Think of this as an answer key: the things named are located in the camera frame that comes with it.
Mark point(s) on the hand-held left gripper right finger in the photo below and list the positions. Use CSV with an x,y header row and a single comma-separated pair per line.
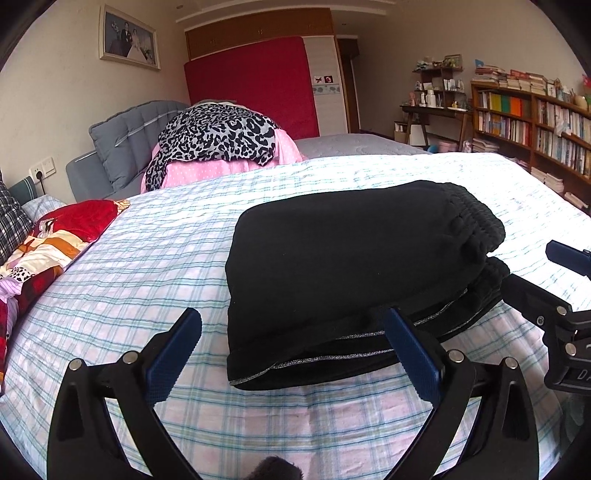
x,y
411,355

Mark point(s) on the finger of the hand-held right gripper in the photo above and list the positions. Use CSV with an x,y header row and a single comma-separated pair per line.
x,y
565,256
531,293

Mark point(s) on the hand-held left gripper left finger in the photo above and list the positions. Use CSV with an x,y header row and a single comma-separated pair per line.
x,y
173,360

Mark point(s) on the black pants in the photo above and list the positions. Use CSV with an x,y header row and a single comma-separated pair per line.
x,y
346,258

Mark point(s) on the dark fuzzy object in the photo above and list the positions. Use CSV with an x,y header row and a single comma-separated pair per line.
x,y
272,468

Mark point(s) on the wooden bookshelf with books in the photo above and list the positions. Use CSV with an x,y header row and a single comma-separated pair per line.
x,y
508,115

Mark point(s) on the pink storage box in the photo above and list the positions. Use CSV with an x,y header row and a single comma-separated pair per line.
x,y
447,146

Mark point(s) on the red patterned quilt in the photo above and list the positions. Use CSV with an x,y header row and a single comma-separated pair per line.
x,y
78,221

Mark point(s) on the pink dotted blanket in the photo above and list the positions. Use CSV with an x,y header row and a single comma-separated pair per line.
x,y
207,170

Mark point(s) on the wooden display shelf desk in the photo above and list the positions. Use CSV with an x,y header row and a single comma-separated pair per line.
x,y
434,110

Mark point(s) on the light blue striped pillow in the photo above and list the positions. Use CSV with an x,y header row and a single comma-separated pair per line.
x,y
44,207

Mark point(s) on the black white checked pillow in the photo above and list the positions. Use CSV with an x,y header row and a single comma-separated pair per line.
x,y
11,221

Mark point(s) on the grey quilted mattress pad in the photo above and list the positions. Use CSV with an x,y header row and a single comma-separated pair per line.
x,y
360,144

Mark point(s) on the grey padded headboard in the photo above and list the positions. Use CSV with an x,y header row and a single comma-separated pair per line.
x,y
120,138

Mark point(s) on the leopard print cloth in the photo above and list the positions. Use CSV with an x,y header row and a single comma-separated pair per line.
x,y
217,134

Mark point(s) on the white wardrobe door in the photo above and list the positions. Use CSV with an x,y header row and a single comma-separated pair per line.
x,y
328,106

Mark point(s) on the dark brown door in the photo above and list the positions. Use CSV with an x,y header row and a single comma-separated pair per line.
x,y
349,92

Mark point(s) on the red upright mattress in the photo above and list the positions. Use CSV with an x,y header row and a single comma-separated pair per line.
x,y
258,74

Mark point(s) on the wooden overhead cabinet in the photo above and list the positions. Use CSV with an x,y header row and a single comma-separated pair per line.
x,y
258,27

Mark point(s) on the white wall socket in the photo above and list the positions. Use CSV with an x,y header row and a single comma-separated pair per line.
x,y
44,167

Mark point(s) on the framed wall photo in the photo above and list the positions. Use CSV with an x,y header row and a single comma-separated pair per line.
x,y
129,39

